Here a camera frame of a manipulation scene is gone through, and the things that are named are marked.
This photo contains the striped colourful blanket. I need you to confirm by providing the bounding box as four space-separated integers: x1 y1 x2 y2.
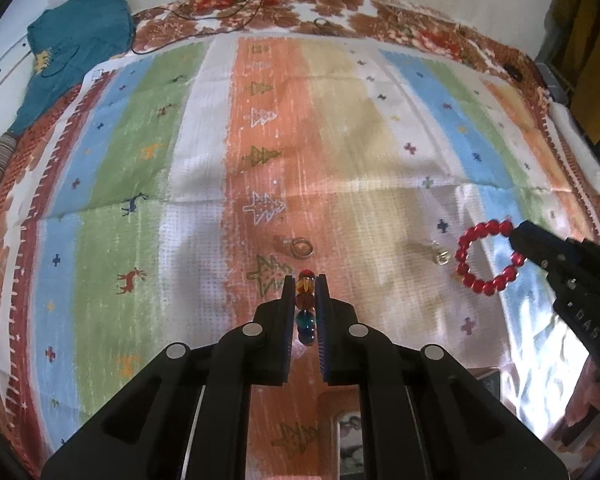
0 34 600 480

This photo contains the person's right hand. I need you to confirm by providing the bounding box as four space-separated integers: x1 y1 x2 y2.
552 356 600 440

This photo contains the teal cloth garment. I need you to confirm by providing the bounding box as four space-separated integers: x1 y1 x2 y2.
7 0 135 136

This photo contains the dark grey metal tray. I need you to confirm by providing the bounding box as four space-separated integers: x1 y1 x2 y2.
468 367 502 401

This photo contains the red bead bracelet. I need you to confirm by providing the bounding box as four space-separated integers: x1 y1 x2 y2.
453 218 529 297

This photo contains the brown floral bedsheet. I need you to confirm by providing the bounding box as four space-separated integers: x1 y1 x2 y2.
0 0 600 461

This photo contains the multicolour small bead bracelet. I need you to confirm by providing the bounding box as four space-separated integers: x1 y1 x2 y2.
294 268 318 347

